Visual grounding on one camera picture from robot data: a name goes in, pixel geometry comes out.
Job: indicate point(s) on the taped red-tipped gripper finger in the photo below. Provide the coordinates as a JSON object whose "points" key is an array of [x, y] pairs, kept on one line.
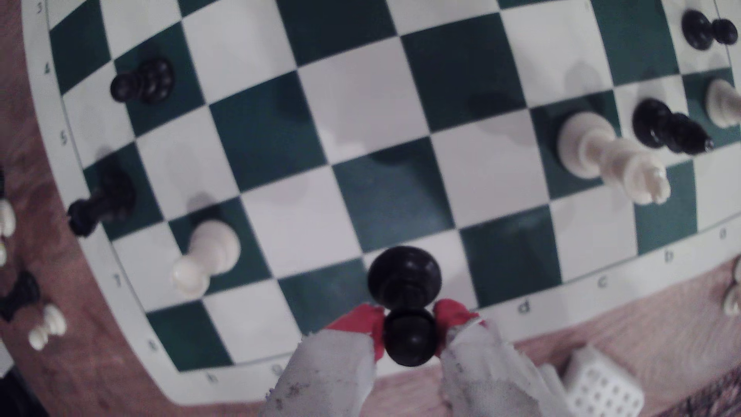
{"points": [[330, 370], [486, 376]]}

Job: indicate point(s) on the black chess pawn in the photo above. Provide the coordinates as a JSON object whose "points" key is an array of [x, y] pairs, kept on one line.
{"points": [[147, 81], [405, 278], [700, 29]]}

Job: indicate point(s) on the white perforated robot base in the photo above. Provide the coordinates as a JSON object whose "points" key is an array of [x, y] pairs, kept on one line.
{"points": [[602, 388]]}

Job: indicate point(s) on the white chess pawn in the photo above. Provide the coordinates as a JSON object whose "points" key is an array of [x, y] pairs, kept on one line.
{"points": [[208, 252]]}

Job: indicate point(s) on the white chess queen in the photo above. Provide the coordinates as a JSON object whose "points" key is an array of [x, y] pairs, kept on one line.
{"points": [[602, 153]]}

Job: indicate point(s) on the green white chess mat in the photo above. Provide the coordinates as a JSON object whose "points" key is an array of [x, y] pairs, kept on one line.
{"points": [[370, 98]]}

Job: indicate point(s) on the black chess rook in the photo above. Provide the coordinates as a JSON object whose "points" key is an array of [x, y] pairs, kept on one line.
{"points": [[107, 200]]}

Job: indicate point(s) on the white chess piece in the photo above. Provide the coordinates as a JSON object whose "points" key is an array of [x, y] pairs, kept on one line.
{"points": [[6, 217], [2, 253], [49, 324]]}

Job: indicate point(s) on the black chess bishop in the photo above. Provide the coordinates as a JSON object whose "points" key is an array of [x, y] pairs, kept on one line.
{"points": [[666, 124]]}

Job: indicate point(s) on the black chess piece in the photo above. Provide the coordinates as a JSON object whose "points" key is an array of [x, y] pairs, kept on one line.
{"points": [[22, 292]]}

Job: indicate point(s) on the white chess rook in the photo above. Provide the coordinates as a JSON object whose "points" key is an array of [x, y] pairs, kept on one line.
{"points": [[725, 103]]}

